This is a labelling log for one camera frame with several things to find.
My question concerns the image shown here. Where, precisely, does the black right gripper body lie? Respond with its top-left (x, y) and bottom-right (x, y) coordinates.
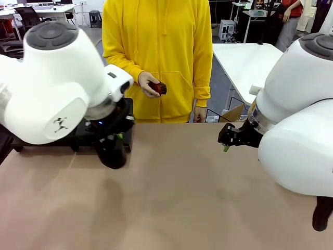
top-left (238, 122), bottom-right (264, 149)

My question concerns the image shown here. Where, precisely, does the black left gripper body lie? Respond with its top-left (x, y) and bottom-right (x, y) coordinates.
top-left (89, 108), bottom-right (123, 139)

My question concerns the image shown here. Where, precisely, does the black leather shoe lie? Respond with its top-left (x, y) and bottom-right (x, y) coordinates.
top-left (95, 135), bottom-right (129, 170)

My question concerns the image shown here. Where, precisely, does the brown shoe brush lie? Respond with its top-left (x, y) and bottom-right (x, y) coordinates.
top-left (148, 80), bottom-right (168, 97)

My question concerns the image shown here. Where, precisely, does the person's right forearm yellow sleeve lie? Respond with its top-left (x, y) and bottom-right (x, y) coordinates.
top-left (102, 48), bottom-right (145, 84)

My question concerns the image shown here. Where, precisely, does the person's left forearm yellow sleeve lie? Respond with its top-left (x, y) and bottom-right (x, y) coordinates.
top-left (191, 51), bottom-right (213, 109)

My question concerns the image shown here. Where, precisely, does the black metal shoe stand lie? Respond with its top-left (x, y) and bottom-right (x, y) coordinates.
top-left (11, 124), bottom-right (79, 153)
top-left (71, 97), bottom-right (134, 153)

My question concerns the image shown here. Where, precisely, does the person's left hand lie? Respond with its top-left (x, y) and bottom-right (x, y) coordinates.
top-left (193, 106), bottom-right (208, 123)

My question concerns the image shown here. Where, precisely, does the person's right hand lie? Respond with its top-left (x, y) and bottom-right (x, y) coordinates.
top-left (137, 71), bottom-right (161, 99)

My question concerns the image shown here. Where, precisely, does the brown cardboard box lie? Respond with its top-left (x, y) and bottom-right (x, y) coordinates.
top-left (217, 104), bottom-right (247, 123)

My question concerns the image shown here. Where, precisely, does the large white table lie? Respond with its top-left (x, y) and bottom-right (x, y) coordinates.
top-left (212, 43), bottom-right (285, 106)

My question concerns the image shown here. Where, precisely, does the person in yellow hoodie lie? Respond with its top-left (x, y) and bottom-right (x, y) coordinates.
top-left (101, 0), bottom-right (213, 124)

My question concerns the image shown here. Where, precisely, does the black fabric cover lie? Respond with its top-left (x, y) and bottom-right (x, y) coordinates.
top-left (0, 124), bottom-right (14, 165)

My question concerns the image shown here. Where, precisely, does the white computer case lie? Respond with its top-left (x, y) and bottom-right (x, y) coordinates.
top-left (220, 19), bottom-right (236, 41)

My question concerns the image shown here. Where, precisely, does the grey plastic stool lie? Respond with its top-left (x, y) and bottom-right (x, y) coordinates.
top-left (89, 10), bottom-right (102, 28)

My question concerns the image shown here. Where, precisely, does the person in red shirt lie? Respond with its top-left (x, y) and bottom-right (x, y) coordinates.
top-left (275, 0), bottom-right (304, 52)

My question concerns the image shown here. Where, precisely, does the white office desk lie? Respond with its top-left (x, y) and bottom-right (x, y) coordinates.
top-left (0, 3), bottom-right (80, 34)

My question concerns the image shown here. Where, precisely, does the black mesh office chair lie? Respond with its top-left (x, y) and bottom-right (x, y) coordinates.
top-left (14, 6), bottom-right (53, 27)

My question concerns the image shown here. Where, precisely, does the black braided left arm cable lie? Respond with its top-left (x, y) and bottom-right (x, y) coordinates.
top-left (85, 97), bottom-right (134, 131)

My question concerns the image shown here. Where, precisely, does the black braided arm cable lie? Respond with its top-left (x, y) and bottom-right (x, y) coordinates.
top-left (85, 97), bottom-right (134, 131)
top-left (311, 195), bottom-right (333, 233)

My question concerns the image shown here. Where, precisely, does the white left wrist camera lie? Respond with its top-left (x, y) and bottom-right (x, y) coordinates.
top-left (105, 65), bottom-right (134, 103)

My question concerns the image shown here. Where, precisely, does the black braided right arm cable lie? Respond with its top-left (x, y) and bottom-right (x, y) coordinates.
top-left (311, 195), bottom-right (333, 233)

